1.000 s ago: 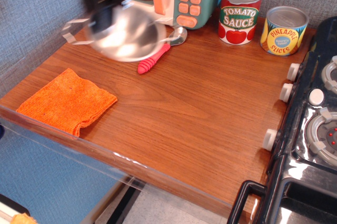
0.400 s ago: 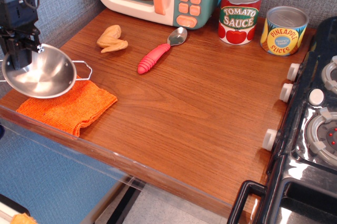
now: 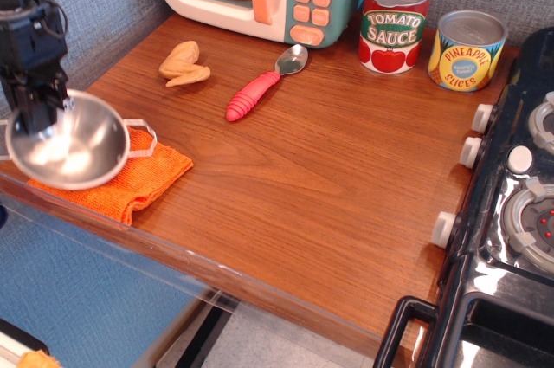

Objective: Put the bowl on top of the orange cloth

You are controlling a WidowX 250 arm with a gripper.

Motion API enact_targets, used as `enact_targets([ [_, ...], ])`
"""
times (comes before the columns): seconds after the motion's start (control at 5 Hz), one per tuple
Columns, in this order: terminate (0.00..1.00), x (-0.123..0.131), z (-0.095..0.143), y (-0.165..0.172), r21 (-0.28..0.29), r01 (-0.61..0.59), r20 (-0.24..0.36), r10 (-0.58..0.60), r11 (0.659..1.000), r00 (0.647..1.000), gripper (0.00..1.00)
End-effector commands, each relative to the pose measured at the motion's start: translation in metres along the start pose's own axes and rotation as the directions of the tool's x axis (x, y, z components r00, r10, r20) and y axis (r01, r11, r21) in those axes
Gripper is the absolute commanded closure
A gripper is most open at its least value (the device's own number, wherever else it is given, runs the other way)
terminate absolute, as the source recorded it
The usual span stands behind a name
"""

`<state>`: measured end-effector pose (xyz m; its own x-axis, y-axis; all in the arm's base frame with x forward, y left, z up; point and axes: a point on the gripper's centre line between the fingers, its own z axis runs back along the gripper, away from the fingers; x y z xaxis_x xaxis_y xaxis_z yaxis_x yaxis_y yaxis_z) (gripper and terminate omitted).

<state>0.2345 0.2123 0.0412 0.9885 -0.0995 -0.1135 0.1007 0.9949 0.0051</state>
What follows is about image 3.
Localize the orange object bottom left corner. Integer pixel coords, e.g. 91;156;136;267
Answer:
16;350;61;368

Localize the white stove knob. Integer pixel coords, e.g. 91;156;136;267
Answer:
431;211;456;249
472;104;494;134
459;137;482;169

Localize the toy spoon with pink handle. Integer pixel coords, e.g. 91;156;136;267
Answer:
225;44;308;122

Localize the white stove knob middle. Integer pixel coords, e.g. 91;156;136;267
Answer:
459;137;482;169

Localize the white stove knob top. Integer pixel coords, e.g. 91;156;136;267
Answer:
472;104;494;134

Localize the black toy stove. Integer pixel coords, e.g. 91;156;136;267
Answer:
375;28;553;367

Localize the tomato sauce can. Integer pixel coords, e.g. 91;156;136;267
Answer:
358;0;430;74

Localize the plastic toy chicken wing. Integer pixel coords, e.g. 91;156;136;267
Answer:
158;41;211;87

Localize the orange knitted cloth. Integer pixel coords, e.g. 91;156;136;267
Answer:
28;143;193;225

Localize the pineapple slices can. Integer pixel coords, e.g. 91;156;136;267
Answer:
428;10;508;93

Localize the stainless steel bowl with handles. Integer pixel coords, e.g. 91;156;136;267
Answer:
1;89;158;190

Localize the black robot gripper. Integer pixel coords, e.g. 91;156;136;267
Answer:
1;0;68;134

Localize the clear acrylic table guard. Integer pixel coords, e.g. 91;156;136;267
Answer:
0;171;428;368

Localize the white stove knob bottom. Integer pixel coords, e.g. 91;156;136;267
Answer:
431;211;456;249

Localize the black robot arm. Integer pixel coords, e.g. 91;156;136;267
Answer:
1;0;69;134

